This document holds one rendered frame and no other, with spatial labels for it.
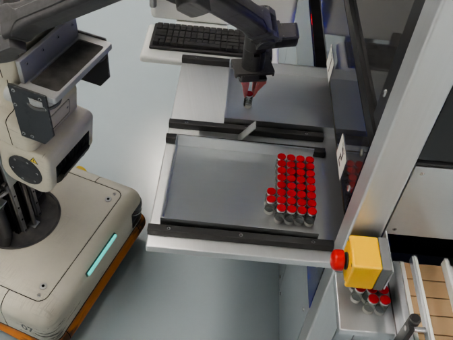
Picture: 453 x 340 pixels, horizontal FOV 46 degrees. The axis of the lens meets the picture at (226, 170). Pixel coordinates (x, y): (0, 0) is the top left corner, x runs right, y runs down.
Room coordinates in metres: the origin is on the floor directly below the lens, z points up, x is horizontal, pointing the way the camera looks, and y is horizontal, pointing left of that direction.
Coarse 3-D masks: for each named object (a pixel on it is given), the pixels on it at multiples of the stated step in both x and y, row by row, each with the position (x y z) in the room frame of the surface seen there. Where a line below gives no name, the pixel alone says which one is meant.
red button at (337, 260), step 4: (332, 252) 0.59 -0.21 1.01; (336, 252) 0.59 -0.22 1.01; (340, 252) 0.59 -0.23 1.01; (332, 256) 0.58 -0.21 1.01; (336, 256) 0.58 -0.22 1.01; (340, 256) 0.58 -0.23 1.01; (344, 256) 0.58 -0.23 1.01; (332, 260) 0.57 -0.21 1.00; (336, 260) 0.57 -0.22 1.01; (340, 260) 0.57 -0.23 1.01; (344, 260) 0.57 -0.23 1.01; (332, 264) 0.57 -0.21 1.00; (336, 264) 0.57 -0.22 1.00; (340, 264) 0.57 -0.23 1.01; (332, 268) 0.57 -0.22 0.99; (336, 268) 0.56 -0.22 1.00; (340, 268) 0.56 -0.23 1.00
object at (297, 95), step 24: (288, 72) 1.30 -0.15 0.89; (312, 72) 1.30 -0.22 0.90; (240, 96) 1.17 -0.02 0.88; (264, 96) 1.18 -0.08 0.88; (288, 96) 1.19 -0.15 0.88; (312, 96) 1.21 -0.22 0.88; (240, 120) 1.04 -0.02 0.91; (264, 120) 1.08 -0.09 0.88; (288, 120) 1.09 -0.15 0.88; (312, 120) 1.10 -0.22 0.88
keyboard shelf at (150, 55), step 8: (152, 24) 1.61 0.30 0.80; (192, 24) 1.64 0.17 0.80; (200, 24) 1.65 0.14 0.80; (208, 24) 1.65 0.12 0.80; (216, 24) 1.66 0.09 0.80; (224, 24) 1.66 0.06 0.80; (152, 32) 1.56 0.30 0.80; (144, 40) 1.51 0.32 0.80; (144, 48) 1.46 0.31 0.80; (144, 56) 1.42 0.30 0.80; (152, 56) 1.42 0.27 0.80; (160, 56) 1.43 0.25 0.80; (168, 56) 1.43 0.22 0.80; (176, 56) 1.44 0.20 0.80; (208, 56) 1.46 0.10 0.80; (216, 56) 1.46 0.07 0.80; (224, 56) 1.47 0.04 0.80; (272, 56) 1.49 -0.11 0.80; (176, 64) 1.42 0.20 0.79
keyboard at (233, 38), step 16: (160, 32) 1.52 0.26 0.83; (176, 32) 1.53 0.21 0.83; (192, 32) 1.55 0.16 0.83; (208, 32) 1.55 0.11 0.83; (224, 32) 1.56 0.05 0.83; (240, 32) 1.59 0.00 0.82; (160, 48) 1.46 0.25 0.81; (176, 48) 1.46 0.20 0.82; (192, 48) 1.47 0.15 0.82; (208, 48) 1.47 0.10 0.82; (224, 48) 1.48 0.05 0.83; (240, 48) 1.48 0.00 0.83
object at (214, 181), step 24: (192, 144) 0.96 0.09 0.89; (216, 144) 0.96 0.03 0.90; (240, 144) 0.96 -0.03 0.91; (264, 144) 0.96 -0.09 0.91; (192, 168) 0.88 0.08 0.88; (216, 168) 0.89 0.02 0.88; (240, 168) 0.90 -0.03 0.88; (264, 168) 0.91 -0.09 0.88; (168, 192) 0.79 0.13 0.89; (192, 192) 0.81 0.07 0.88; (216, 192) 0.81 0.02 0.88; (240, 192) 0.82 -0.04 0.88; (264, 192) 0.83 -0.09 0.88; (168, 216) 0.73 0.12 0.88; (192, 216) 0.74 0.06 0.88; (216, 216) 0.75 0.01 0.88; (240, 216) 0.75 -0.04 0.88; (264, 216) 0.76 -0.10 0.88
